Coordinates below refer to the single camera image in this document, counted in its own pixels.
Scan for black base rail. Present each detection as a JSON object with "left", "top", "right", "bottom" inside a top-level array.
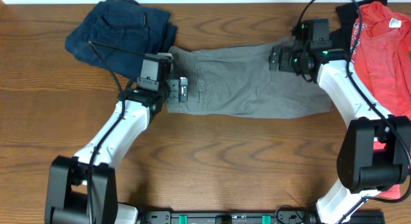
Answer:
[{"left": 137, "top": 210, "right": 386, "bottom": 224}]

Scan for folded navy blue jeans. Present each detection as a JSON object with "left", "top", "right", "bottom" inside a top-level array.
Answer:
[{"left": 65, "top": 0, "right": 177, "bottom": 78}]

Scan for grey shorts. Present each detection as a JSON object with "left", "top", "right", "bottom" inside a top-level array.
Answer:
[{"left": 168, "top": 38, "right": 331, "bottom": 119}]

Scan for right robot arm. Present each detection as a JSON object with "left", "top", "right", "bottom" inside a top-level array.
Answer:
[{"left": 268, "top": 19, "right": 410, "bottom": 223}]

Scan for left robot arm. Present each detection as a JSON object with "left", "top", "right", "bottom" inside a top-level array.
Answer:
[{"left": 44, "top": 53, "right": 188, "bottom": 224}]

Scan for black garment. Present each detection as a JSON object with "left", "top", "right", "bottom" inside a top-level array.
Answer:
[{"left": 329, "top": 0, "right": 388, "bottom": 54}]

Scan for red t-shirt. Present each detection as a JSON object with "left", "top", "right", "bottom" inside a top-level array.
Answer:
[{"left": 349, "top": 1, "right": 411, "bottom": 200}]

